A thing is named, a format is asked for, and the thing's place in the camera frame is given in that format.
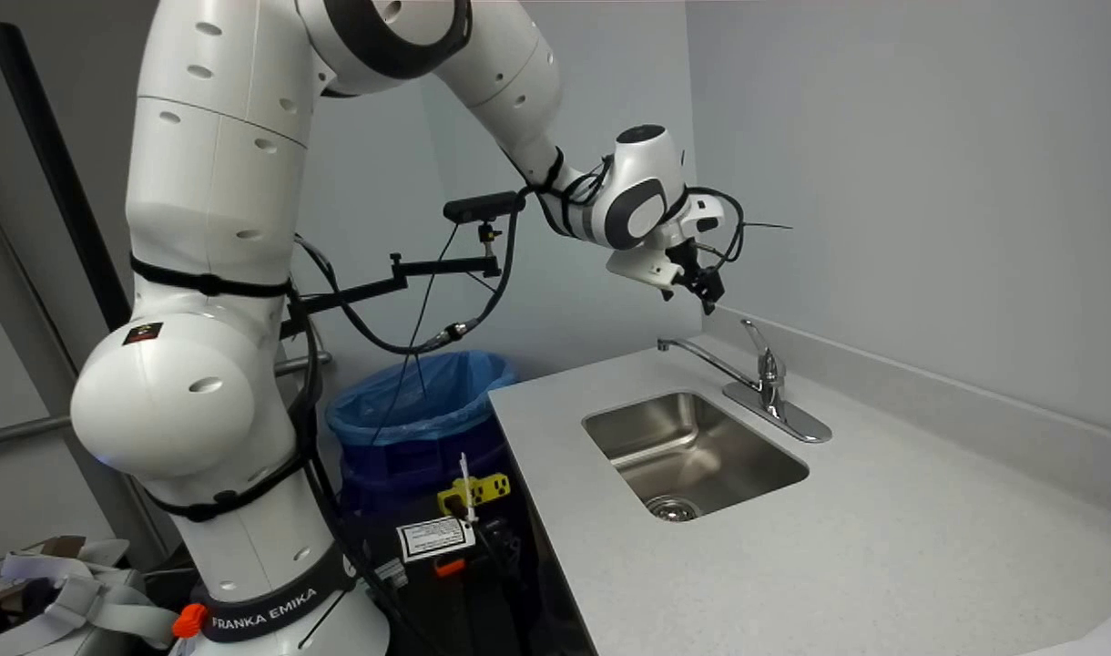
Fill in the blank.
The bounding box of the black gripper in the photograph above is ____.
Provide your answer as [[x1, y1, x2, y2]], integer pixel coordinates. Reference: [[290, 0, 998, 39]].
[[679, 239, 736, 313]]

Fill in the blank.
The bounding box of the chrome sink faucet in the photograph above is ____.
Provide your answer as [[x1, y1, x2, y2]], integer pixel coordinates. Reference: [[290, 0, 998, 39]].
[[653, 316, 839, 450]]

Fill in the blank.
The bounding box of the stainless steel sink basin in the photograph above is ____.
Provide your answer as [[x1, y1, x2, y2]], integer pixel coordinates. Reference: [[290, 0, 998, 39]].
[[582, 392, 813, 525]]

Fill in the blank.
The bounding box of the yellow tag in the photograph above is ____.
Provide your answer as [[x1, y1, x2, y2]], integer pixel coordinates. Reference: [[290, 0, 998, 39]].
[[432, 469, 515, 517]]

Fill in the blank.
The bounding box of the blue lined trash bin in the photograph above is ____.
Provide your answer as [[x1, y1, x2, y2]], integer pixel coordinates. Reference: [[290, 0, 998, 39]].
[[323, 352, 525, 529]]

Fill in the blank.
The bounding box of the white label card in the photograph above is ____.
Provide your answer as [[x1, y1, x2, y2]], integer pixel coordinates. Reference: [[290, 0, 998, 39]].
[[392, 516, 481, 564]]

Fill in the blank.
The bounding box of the orange round knob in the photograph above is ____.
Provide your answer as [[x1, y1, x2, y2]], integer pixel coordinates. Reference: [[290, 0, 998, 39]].
[[166, 603, 212, 647]]

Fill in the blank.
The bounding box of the grey white fabric bag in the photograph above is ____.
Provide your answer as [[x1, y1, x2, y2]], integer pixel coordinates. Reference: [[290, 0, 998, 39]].
[[0, 531, 181, 656]]

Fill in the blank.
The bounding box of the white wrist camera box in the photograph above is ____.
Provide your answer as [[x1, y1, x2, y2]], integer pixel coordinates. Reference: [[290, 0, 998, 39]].
[[629, 247, 715, 344]]

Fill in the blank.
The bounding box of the black stereo camera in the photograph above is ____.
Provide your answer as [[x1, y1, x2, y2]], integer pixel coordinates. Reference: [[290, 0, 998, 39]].
[[441, 185, 531, 226]]

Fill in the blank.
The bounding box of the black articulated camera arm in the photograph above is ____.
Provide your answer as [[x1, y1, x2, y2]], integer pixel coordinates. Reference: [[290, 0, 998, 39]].
[[273, 219, 511, 344]]

